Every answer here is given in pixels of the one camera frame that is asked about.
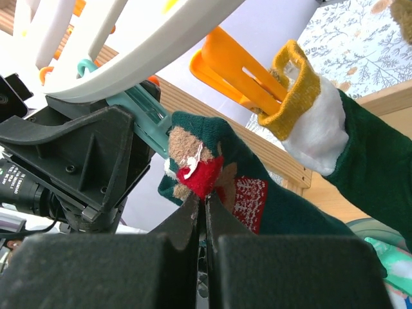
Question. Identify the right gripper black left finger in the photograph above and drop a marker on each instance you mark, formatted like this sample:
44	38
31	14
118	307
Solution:
154	270

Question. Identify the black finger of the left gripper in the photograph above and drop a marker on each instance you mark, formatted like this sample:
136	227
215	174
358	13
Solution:
106	134

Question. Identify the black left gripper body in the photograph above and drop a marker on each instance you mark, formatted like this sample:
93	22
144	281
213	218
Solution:
38	193

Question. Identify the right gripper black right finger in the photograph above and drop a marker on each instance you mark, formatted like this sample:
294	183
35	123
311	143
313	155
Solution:
250	271

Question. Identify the teal clothespin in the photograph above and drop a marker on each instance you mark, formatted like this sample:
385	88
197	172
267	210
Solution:
152	120

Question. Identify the reindeer sock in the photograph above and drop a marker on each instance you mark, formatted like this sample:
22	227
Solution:
206	155

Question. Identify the white round sock hanger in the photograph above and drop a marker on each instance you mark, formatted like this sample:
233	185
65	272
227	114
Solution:
111	45

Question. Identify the wooden drying rack stand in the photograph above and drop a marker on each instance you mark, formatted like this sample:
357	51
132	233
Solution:
269	155

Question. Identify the clear glass sock container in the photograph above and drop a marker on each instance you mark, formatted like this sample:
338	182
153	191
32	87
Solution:
393	254

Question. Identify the yellow orange clothespin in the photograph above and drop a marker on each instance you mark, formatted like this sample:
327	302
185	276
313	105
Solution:
223	64

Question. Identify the floral table mat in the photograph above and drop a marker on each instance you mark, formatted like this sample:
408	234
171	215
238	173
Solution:
358	46

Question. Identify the brown striped-cuff sock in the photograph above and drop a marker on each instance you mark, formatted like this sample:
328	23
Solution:
401	14

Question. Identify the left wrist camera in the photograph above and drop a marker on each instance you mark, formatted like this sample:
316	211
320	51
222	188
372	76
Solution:
13	93

